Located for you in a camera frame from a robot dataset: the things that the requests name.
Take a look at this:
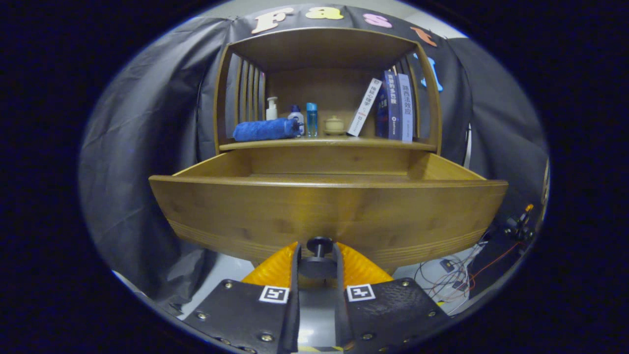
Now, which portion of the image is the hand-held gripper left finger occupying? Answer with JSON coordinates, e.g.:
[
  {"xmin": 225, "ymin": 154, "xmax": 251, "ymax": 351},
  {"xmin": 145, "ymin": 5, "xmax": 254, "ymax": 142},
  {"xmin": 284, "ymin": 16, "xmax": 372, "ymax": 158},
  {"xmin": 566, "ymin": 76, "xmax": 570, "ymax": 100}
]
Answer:
[{"xmin": 183, "ymin": 241, "xmax": 301, "ymax": 354}]

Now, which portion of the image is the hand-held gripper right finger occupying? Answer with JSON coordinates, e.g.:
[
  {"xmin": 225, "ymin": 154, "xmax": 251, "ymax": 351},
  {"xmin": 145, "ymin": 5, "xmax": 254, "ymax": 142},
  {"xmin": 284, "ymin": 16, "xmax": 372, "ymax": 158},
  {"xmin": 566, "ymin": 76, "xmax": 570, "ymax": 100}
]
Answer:
[{"xmin": 332, "ymin": 241, "xmax": 452, "ymax": 354}]

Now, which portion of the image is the wooden drawer with black knob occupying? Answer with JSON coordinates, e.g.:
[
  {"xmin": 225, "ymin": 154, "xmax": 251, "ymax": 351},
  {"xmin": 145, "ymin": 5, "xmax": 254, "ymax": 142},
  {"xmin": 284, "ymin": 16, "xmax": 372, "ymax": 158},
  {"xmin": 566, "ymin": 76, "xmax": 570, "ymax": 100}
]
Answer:
[{"xmin": 149, "ymin": 147, "xmax": 509, "ymax": 280}]

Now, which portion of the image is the wooden countertop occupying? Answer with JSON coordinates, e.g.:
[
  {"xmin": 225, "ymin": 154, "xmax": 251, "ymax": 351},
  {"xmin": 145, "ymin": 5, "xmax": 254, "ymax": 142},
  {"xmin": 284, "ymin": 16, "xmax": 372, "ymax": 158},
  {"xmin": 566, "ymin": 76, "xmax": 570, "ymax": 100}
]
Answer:
[{"xmin": 220, "ymin": 135, "xmax": 438, "ymax": 151}]

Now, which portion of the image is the wooden cabinet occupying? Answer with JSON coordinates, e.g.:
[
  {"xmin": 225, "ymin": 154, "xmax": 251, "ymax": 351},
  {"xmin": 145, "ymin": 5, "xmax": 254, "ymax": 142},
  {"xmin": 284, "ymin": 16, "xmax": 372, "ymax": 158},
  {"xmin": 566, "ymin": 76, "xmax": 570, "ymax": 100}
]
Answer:
[{"xmin": 214, "ymin": 27, "xmax": 443, "ymax": 154}]

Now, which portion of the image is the blue rolled towel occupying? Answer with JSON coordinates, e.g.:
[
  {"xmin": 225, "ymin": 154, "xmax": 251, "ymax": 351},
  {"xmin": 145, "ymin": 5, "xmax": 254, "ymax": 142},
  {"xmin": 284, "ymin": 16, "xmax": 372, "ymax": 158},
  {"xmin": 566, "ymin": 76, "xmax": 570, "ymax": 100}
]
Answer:
[{"xmin": 233, "ymin": 118, "xmax": 301, "ymax": 142}]

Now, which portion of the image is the beige lidded teacup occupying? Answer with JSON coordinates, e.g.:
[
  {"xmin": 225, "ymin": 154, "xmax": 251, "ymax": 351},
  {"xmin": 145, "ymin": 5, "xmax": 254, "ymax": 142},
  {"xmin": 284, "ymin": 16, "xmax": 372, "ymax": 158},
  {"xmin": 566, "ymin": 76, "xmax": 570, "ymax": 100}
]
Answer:
[{"xmin": 323, "ymin": 115, "xmax": 346, "ymax": 136}]

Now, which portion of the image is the white lotion bottle blue cap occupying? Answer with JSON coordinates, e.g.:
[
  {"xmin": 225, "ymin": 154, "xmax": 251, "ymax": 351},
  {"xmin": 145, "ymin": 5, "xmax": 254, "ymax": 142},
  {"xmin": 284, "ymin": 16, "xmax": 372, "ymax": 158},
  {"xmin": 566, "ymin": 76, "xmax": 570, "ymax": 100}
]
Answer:
[{"xmin": 288, "ymin": 104, "xmax": 305, "ymax": 136}]

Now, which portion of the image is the white book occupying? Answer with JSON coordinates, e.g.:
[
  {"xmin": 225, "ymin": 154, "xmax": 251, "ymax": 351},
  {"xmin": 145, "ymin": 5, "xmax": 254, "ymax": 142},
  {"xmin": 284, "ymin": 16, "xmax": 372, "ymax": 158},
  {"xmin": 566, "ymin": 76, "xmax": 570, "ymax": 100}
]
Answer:
[{"xmin": 346, "ymin": 78, "xmax": 383, "ymax": 137}]

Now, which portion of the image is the dark blue book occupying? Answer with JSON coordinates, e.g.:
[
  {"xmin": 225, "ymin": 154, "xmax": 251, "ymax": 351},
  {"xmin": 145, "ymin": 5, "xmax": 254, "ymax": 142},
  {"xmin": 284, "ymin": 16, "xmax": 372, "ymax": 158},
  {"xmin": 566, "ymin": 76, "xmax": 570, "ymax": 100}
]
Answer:
[{"xmin": 376, "ymin": 70, "xmax": 401, "ymax": 141}]

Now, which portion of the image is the light blue book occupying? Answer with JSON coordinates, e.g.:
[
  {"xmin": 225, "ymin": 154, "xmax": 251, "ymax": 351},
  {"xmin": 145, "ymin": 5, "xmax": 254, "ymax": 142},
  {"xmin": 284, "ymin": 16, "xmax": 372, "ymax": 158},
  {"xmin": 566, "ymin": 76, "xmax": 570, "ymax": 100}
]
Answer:
[{"xmin": 397, "ymin": 73, "xmax": 415, "ymax": 144}]

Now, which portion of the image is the black backdrop cloth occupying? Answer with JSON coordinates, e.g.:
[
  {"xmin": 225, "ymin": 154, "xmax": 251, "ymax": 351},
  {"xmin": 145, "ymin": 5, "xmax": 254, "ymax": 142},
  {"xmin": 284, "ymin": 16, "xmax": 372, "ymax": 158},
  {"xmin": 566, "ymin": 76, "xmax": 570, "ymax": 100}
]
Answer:
[{"xmin": 79, "ymin": 4, "xmax": 550, "ymax": 315}]

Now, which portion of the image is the tangle of floor cables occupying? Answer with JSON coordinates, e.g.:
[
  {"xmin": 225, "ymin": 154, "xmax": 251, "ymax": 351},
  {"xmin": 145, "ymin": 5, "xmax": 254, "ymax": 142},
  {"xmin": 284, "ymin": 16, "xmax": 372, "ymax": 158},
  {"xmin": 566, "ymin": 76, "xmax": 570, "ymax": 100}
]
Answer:
[{"xmin": 413, "ymin": 241, "xmax": 492, "ymax": 301}]

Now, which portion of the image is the black equipment with orange cable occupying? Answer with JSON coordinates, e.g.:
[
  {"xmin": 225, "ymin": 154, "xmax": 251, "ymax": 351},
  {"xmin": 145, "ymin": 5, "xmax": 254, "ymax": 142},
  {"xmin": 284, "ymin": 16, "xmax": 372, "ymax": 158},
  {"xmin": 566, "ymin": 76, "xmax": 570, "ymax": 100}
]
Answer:
[{"xmin": 469, "ymin": 204, "xmax": 536, "ymax": 298}]

